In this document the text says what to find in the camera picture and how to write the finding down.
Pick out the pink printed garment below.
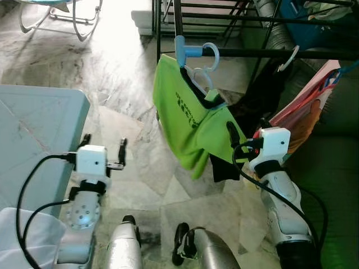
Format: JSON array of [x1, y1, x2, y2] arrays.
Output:
[[268, 59, 344, 153]]

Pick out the green t-shirt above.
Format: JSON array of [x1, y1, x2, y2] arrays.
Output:
[[152, 53, 248, 181]]

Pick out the blue bag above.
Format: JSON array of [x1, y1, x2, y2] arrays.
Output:
[[279, 0, 340, 50]]

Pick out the dark green sofa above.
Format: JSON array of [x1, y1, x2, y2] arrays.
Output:
[[278, 56, 359, 269]]

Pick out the white cloth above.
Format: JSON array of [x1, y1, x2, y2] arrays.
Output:
[[0, 206, 68, 269]]

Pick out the black garment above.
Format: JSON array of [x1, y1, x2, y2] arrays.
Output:
[[210, 59, 293, 183]]

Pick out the blue hanger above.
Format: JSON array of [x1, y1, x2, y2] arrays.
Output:
[[328, 59, 359, 87]]

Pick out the grey ribbed hose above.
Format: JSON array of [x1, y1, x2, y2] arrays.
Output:
[[254, 0, 293, 57]]

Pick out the silver right robot leg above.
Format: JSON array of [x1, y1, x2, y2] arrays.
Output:
[[172, 222, 242, 269]]

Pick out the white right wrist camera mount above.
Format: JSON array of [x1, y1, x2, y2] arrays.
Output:
[[254, 127, 292, 164]]

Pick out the silver left robot leg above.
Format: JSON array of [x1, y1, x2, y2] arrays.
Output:
[[105, 215, 142, 269]]

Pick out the light blue folding table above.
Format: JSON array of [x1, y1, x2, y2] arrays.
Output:
[[0, 84, 91, 218]]

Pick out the black drying rack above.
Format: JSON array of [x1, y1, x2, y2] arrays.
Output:
[[153, 0, 359, 69]]

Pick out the white baby bouncer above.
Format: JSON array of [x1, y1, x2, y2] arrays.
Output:
[[14, 0, 105, 43]]

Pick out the silver robot leg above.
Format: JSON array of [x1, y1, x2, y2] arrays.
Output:
[[105, 215, 142, 269], [172, 222, 242, 269]]

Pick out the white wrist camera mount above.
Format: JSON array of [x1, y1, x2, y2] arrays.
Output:
[[254, 127, 292, 164], [74, 144, 109, 183]]

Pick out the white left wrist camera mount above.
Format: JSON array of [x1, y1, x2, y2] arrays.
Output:
[[74, 144, 109, 183]]

